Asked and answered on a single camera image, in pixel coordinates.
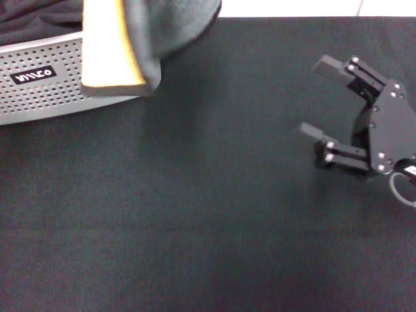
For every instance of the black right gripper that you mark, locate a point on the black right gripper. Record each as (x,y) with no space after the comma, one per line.
(395,130)

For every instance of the black tablecloth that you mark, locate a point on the black tablecloth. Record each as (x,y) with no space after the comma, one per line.
(195,195)

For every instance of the grey perforated storage box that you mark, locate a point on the grey perforated storage box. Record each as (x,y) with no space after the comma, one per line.
(42,94)

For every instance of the black crumpled cloth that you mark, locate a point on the black crumpled cloth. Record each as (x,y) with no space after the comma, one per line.
(35,19)

